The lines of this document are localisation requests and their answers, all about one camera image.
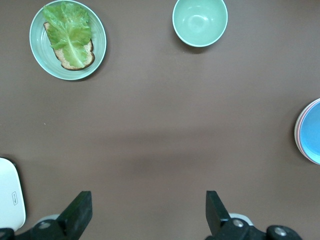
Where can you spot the green bowl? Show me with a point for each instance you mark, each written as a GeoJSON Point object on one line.
{"type": "Point", "coordinates": [200, 22]}

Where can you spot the green plate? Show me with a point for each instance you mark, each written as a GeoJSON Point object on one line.
{"type": "Point", "coordinates": [98, 50]}

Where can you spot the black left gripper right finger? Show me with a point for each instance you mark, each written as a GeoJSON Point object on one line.
{"type": "Point", "coordinates": [220, 222]}

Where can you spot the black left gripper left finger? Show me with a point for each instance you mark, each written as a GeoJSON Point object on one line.
{"type": "Point", "coordinates": [75, 220]}

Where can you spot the toasted bread slice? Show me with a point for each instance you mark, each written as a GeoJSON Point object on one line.
{"type": "Point", "coordinates": [60, 56]}

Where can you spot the blue plate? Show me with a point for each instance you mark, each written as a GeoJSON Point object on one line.
{"type": "Point", "coordinates": [312, 132]}

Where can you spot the green lettuce leaf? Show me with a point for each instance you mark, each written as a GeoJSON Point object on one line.
{"type": "Point", "coordinates": [70, 37]}

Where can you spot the white toaster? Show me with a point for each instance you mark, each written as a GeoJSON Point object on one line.
{"type": "Point", "coordinates": [10, 195]}

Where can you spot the pink plate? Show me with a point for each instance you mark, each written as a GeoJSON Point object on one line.
{"type": "Point", "coordinates": [298, 127]}

